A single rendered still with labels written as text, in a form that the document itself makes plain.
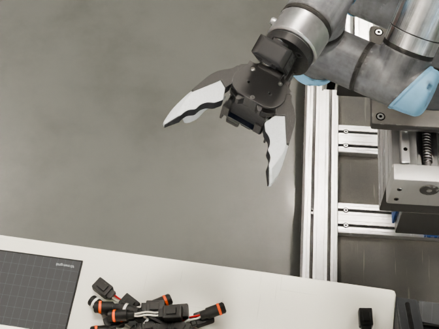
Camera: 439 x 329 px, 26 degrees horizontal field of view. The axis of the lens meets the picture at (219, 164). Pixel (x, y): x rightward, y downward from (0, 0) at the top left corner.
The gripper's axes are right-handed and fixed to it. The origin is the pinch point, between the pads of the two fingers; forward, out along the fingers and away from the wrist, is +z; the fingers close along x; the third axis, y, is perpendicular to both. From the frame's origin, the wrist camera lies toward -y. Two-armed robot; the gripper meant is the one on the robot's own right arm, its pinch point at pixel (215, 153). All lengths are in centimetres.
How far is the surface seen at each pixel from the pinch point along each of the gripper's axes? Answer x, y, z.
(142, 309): 3.4, 45.9, 7.6
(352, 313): -26, 45, -10
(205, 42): 49, 154, -112
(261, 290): -11.6, 46.5, -5.9
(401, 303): -33, 45, -16
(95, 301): 10.5, 46.6, 10.2
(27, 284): 22, 51, 13
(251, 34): 37, 152, -122
